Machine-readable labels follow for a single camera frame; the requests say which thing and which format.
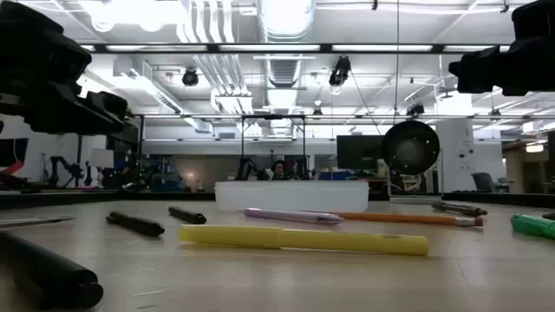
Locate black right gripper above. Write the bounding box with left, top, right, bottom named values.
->
left=448, top=36, right=555, bottom=97

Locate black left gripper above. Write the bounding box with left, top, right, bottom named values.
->
left=0, top=84, right=129, bottom=135

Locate black pen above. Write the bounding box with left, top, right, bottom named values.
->
left=167, top=205, right=208, bottom=225
left=0, top=231, right=104, bottom=311
left=105, top=211, right=167, bottom=238

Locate dark brown pen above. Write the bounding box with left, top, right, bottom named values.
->
left=430, top=200, right=489, bottom=218

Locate green highlighter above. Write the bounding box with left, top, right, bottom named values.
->
left=510, top=213, right=555, bottom=241

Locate orange pencil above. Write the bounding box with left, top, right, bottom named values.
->
left=333, top=211, right=485, bottom=229

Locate purple pen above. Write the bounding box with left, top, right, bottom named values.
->
left=243, top=207, right=346, bottom=226

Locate yellow highlighter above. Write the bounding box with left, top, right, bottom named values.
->
left=178, top=224, right=431, bottom=257

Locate clear plastic supply box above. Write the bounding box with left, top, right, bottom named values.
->
left=213, top=179, right=370, bottom=214

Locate black round spotlight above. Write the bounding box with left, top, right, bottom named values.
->
left=181, top=68, right=199, bottom=88

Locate black flat screen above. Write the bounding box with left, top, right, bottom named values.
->
left=0, top=137, right=29, bottom=168

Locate grey office chair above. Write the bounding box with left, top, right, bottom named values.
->
left=471, top=172, right=496, bottom=193

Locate black long spotlight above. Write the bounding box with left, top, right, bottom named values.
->
left=328, top=55, right=352, bottom=88

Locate black computer monitor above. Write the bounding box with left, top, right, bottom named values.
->
left=336, top=134, right=385, bottom=172

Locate person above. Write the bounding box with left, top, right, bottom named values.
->
left=270, top=159, right=288, bottom=181

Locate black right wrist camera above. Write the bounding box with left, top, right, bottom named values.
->
left=511, top=0, right=555, bottom=42

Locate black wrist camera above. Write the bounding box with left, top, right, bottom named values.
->
left=511, top=0, right=555, bottom=42
left=0, top=0, right=92, bottom=88

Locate black table frame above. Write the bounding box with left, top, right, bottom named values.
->
left=0, top=189, right=555, bottom=211

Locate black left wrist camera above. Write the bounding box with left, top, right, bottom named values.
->
left=0, top=0, right=92, bottom=88

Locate black light fixture rail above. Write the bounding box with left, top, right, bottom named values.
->
left=80, top=42, right=513, bottom=55

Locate black robot rig frame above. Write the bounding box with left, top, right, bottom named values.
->
left=239, top=114, right=307, bottom=182

